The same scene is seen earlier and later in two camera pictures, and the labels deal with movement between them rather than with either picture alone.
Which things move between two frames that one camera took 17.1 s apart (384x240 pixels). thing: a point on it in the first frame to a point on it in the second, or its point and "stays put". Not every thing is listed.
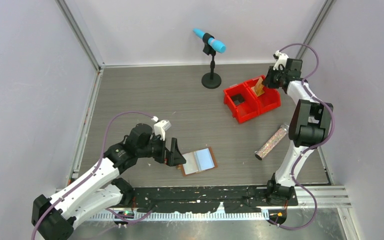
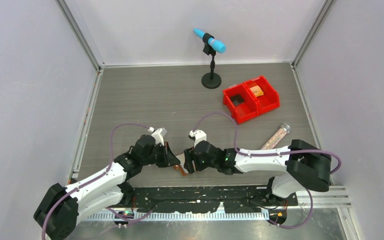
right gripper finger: x=268 y=81 to x=188 y=162
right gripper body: x=278 y=74 to x=200 y=165
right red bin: x=269 y=100 stays put
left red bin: x=243 y=105 stays put
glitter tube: x=266 y=149 stays put
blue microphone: x=217 y=45 stays put
